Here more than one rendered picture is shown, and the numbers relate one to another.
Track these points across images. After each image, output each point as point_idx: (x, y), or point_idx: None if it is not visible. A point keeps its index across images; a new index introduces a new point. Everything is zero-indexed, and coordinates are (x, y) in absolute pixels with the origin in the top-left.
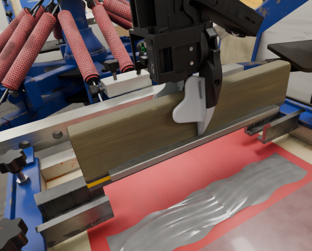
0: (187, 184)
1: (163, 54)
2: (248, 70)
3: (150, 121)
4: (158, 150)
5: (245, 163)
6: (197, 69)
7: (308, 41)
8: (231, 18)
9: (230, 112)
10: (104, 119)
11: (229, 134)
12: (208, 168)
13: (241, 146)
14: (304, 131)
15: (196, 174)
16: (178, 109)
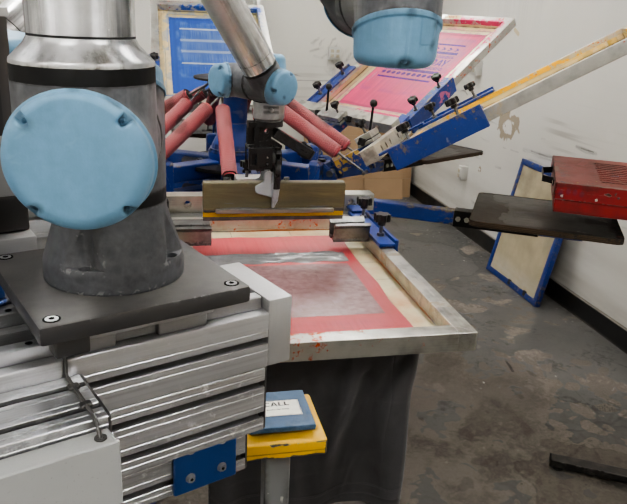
0: (266, 250)
1: (254, 157)
2: (315, 180)
3: (243, 189)
4: (245, 208)
5: (314, 251)
6: (271, 168)
7: (534, 199)
8: (292, 148)
9: (296, 201)
10: (221, 181)
11: (322, 239)
12: (287, 248)
13: (323, 245)
14: (370, 242)
15: (276, 248)
16: (258, 185)
